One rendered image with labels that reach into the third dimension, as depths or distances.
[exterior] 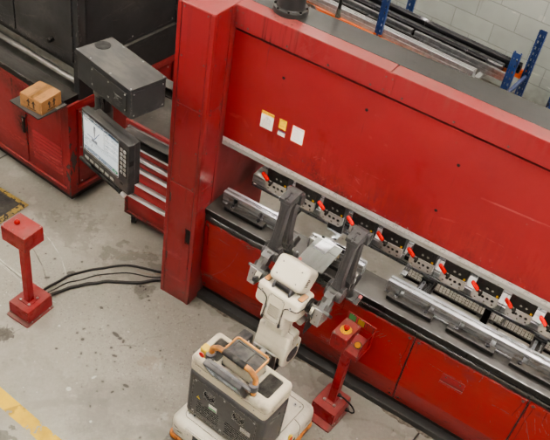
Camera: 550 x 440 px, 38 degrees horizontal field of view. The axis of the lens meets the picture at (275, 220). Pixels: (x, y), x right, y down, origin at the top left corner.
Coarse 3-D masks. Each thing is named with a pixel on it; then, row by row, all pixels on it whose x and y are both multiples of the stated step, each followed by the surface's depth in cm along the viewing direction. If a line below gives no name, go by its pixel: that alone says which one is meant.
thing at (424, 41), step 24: (312, 0) 640; (336, 0) 640; (360, 0) 642; (360, 24) 623; (408, 24) 622; (432, 24) 625; (408, 48) 607; (432, 48) 599; (456, 48) 606; (480, 48) 610; (504, 72) 586
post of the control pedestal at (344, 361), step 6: (342, 354) 483; (342, 360) 486; (348, 360) 485; (342, 366) 488; (336, 372) 495; (342, 372) 491; (336, 378) 498; (342, 378) 497; (336, 384) 501; (342, 384) 505; (330, 390) 508; (336, 390) 504; (330, 396) 511; (336, 396) 509
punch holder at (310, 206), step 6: (300, 186) 479; (306, 192) 479; (312, 192) 477; (306, 198) 482; (312, 198) 479; (318, 198) 482; (306, 204) 484; (312, 204) 481; (318, 204) 489; (312, 210) 484
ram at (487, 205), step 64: (256, 64) 449; (256, 128) 475; (320, 128) 448; (384, 128) 424; (448, 128) 403; (320, 192) 473; (384, 192) 447; (448, 192) 423; (512, 192) 401; (448, 256) 445; (512, 256) 421
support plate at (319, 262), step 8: (320, 240) 495; (312, 248) 488; (336, 248) 491; (304, 256) 482; (312, 256) 483; (320, 256) 484; (328, 256) 485; (336, 256) 486; (312, 264) 478; (320, 264) 479; (328, 264) 480; (320, 272) 474
